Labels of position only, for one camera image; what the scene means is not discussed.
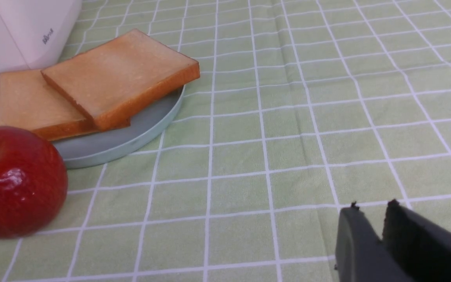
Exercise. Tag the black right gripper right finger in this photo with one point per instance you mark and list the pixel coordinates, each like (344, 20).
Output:
(420, 247)

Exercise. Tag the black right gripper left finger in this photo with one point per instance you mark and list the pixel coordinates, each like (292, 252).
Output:
(360, 254)

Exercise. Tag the toasted bread slice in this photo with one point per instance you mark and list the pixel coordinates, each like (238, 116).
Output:
(114, 81)
(28, 102)

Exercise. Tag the green checkered tablecloth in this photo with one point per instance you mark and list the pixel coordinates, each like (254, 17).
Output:
(303, 107)

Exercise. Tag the light blue round plate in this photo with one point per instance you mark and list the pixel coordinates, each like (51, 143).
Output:
(103, 147)

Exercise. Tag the red apple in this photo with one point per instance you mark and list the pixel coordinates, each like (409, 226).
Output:
(33, 182)

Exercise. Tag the white two-slot toaster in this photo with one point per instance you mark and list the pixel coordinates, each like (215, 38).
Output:
(33, 33)

